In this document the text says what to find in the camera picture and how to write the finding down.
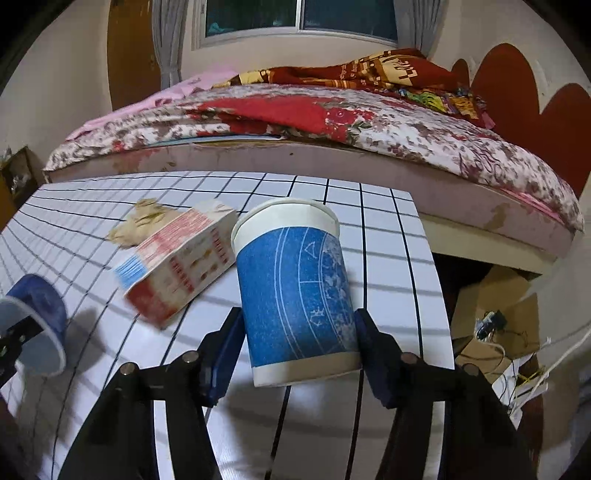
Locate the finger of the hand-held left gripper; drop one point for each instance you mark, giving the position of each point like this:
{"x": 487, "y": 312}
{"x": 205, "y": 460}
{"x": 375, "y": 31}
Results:
{"x": 14, "y": 344}

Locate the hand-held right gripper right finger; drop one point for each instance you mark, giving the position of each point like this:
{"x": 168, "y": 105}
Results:
{"x": 369, "y": 360}

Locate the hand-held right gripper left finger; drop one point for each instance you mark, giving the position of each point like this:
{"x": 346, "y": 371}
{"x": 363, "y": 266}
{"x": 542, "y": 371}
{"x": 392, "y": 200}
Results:
{"x": 221, "y": 355}

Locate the blue paper cup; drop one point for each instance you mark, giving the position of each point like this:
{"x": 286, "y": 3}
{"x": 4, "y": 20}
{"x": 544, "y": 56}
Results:
{"x": 41, "y": 295}
{"x": 295, "y": 286}

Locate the red and white carton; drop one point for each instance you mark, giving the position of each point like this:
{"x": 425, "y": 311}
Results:
{"x": 180, "y": 263}

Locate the cardboard box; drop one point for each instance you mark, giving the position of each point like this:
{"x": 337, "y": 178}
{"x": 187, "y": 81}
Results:
{"x": 498, "y": 295}

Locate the crumpled brown paper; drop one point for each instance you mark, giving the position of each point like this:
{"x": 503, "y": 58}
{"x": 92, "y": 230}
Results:
{"x": 138, "y": 226}

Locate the white router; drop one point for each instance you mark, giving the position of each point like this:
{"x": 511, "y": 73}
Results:
{"x": 524, "y": 392}

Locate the wooden cabinet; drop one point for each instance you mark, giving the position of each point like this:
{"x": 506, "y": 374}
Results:
{"x": 21, "y": 175}

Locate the white grid table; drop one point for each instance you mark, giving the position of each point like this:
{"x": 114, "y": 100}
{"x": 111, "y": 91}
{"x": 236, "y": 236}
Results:
{"x": 115, "y": 194}

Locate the floral bed sheet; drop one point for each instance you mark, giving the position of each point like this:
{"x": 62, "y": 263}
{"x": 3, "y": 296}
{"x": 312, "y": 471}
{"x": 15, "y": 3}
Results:
{"x": 415, "y": 134}

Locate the colourful printed pillow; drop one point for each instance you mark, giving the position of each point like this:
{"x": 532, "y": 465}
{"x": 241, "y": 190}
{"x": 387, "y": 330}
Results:
{"x": 434, "y": 99}

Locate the pink blanket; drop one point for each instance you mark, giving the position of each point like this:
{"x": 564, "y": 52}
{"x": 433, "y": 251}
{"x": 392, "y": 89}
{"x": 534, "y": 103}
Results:
{"x": 184, "y": 87}

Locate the red printed blanket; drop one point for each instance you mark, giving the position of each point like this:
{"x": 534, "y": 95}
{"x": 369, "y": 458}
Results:
{"x": 351, "y": 71}

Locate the red scalloped headboard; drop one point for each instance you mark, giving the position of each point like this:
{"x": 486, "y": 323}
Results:
{"x": 521, "y": 92}

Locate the wooden door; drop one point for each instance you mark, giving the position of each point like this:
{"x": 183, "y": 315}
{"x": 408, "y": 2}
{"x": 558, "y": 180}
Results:
{"x": 131, "y": 50}

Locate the grey curtain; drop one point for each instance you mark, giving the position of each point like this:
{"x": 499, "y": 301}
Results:
{"x": 427, "y": 27}
{"x": 168, "y": 41}

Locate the window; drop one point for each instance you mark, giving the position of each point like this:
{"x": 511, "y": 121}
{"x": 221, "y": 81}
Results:
{"x": 295, "y": 18}

